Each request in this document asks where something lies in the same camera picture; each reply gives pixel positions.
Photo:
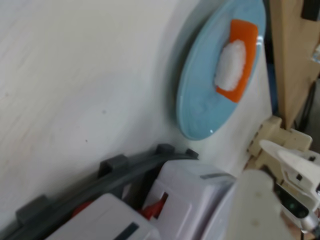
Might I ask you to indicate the white paper-ringed train car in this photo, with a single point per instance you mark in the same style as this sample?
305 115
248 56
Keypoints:
180 200

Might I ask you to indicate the grey circular toy train track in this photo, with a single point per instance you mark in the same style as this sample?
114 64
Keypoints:
112 165

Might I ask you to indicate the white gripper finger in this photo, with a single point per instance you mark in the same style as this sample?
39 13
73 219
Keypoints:
297 167
252 207

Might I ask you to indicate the orange salmon sushi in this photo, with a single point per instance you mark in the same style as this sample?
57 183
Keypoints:
232 65

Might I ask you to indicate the blue round dish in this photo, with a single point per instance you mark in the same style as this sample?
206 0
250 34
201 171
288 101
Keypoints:
200 100

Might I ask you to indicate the beige plywood bracket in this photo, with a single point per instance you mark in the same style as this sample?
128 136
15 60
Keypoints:
272 127

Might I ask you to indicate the brown wooden board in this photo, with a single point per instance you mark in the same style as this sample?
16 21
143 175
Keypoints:
287 62

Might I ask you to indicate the white dish train car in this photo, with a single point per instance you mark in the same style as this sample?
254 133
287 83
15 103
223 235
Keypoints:
105 220

